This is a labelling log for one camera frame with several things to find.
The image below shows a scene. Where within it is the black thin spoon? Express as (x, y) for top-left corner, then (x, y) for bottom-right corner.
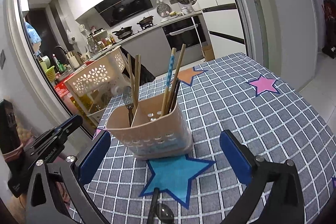
(169, 79), (181, 112)

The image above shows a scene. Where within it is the blue patterned wooden chopstick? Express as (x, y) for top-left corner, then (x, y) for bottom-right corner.
(161, 48), (177, 117)

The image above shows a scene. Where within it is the grey handled spoon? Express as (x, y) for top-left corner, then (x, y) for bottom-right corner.
(146, 188), (175, 224)

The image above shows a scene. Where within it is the plain wooden chopstick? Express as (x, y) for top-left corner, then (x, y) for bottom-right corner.
(165, 44), (186, 114)

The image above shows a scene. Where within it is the long wooden chopstick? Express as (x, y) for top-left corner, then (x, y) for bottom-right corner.
(127, 53), (138, 114)

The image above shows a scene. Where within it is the red plastic basket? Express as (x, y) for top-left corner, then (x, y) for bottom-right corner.
(54, 82), (69, 98)

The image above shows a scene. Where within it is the beige perforated storage cart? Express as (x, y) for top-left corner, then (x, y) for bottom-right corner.
(64, 46), (130, 126)

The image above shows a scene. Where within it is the green plastic basket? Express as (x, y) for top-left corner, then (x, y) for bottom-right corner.
(45, 66), (56, 83)

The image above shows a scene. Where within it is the beige plastic utensil holder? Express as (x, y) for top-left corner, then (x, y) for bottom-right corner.
(105, 93), (193, 160)

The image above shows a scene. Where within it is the black wok on stove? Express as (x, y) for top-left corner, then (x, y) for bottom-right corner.
(112, 26), (133, 40)

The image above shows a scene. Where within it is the grey checked star tablecloth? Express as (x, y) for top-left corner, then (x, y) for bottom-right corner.
(84, 53), (335, 223)

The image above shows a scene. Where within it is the black pot on burner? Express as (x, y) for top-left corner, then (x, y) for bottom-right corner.
(137, 15), (154, 30)

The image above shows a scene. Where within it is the black range hood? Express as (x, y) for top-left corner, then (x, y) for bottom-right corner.
(94, 0), (153, 27)

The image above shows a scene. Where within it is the black built-in oven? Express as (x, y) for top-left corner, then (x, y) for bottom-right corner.
(163, 16), (206, 52)

